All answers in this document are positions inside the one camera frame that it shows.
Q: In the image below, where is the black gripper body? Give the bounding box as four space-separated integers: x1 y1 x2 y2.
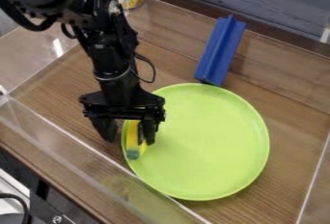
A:
79 89 166 122

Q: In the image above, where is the black device under table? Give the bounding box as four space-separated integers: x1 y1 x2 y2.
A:
0 182 101 224

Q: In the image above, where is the yellow toy banana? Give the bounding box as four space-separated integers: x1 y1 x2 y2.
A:
126 121 148 159

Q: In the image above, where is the clear acrylic enclosure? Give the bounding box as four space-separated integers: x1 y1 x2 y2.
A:
0 0 330 224

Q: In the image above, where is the green round plate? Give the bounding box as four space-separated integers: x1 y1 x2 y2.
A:
125 83 272 201

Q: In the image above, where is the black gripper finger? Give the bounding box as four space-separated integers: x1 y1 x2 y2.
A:
142 117 160 145
93 118 120 143

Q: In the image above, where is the blue plastic block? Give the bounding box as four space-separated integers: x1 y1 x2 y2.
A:
196 14 246 86

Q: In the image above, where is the black cable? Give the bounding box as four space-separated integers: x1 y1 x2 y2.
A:
0 192 33 224

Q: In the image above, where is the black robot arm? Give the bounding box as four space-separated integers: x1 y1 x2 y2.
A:
0 0 166 145

